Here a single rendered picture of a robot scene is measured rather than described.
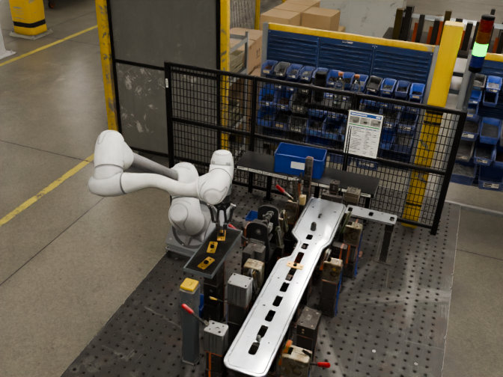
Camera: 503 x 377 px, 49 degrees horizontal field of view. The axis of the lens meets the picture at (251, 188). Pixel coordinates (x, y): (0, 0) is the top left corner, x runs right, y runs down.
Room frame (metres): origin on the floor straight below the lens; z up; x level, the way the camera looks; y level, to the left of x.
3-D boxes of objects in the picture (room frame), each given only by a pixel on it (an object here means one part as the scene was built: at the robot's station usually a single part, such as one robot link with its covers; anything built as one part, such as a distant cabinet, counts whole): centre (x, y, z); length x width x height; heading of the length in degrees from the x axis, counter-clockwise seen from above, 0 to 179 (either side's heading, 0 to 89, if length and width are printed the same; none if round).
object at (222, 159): (2.15, 0.14, 1.54); 0.13 x 0.11 x 0.16; 174
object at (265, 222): (2.32, -0.07, 0.94); 0.18 x 0.13 x 0.49; 161
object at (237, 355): (2.14, -0.23, 1.00); 1.38 x 0.22 x 0.02; 161
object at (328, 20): (7.33, -0.61, 0.52); 1.20 x 0.80 x 1.05; 157
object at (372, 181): (3.07, -0.34, 1.02); 0.90 x 0.22 x 0.03; 71
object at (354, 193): (2.81, -0.60, 0.88); 0.08 x 0.08 x 0.36; 71
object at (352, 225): (2.47, -0.56, 0.87); 0.12 x 0.09 x 0.35; 71
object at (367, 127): (3.08, -0.67, 1.30); 0.23 x 0.02 x 0.31; 71
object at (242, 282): (1.90, 0.03, 0.90); 0.13 x 0.10 x 0.41; 71
